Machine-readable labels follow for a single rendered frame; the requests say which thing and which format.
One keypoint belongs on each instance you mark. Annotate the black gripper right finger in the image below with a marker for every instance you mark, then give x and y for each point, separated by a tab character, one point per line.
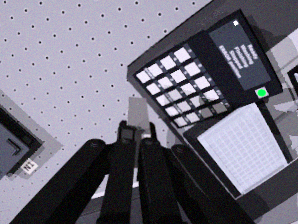
203	199

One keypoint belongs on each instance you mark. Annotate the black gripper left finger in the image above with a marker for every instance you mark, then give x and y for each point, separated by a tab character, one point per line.
64	197

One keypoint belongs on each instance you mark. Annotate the white multi-well plate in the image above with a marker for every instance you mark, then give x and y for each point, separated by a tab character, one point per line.
254	166

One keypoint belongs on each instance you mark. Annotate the white label with black text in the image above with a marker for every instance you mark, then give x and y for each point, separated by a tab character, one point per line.
28	165

